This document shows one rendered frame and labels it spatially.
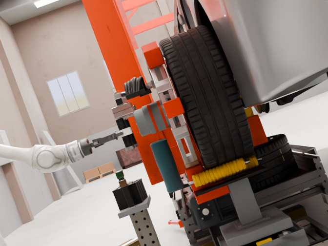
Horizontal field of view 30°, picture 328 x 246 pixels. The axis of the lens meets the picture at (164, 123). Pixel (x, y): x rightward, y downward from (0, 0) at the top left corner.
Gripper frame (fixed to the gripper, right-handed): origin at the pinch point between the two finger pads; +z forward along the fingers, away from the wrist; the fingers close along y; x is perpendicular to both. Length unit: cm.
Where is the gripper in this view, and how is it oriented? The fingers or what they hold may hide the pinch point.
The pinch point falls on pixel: (124, 132)
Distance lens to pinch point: 273.7
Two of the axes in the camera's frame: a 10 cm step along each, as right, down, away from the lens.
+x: -3.5, -9.4, 0.1
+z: 9.4, -3.5, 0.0
